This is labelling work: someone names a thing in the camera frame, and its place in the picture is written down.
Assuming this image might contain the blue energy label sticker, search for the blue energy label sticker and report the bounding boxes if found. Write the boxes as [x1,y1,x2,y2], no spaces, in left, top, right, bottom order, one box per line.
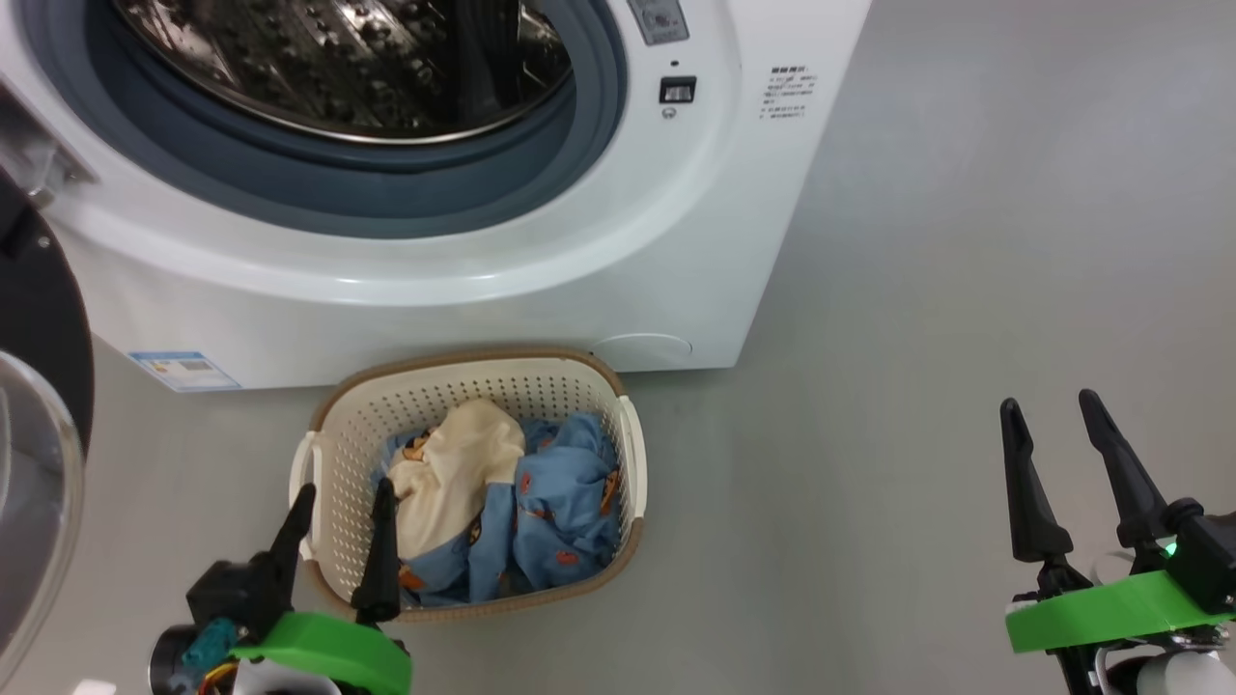
[128,350,241,393]

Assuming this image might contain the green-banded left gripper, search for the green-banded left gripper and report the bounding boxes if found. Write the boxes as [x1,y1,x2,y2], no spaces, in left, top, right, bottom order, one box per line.
[230,476,413,695]

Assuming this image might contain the grey rectangular label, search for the grey rectangular label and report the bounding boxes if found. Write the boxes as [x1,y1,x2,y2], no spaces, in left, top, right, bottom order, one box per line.
[628,0,690,47]

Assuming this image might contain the white front-load washing machine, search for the white front-load washing machine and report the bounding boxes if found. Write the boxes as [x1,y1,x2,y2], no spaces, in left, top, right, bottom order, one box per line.
[0,0,875,393]

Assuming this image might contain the cream garment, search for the cream garment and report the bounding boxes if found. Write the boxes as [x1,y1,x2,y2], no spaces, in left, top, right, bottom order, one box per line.
[384,398,528,562]

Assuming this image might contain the blue cartoon-print garment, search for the blue cartoon-print garment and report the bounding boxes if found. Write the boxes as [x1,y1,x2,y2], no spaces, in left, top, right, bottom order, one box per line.
[372,413,622,607]

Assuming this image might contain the printed warning text label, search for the printed warning text label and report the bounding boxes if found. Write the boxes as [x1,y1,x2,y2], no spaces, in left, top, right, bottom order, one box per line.
[759,66,821,132]

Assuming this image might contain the cream perforated basket brown rim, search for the cream perforated basket brown rim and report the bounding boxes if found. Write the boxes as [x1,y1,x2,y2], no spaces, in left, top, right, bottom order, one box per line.
[290,347,648,624]

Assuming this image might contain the round dark glass washer door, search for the round dark glass washer door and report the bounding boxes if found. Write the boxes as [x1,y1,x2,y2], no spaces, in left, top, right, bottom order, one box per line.
[0,164,96,669]

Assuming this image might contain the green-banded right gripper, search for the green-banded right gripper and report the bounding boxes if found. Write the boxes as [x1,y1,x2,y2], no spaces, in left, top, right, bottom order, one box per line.
[999,389,1236,655]

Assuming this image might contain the round white filter cover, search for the round white filter cover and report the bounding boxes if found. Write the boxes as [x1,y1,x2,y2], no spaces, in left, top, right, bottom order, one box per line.
[591,333,694,374]

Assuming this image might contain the teal cable connector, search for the teal cable connector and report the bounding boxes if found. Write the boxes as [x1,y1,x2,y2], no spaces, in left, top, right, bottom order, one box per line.
[182,618,239,669]

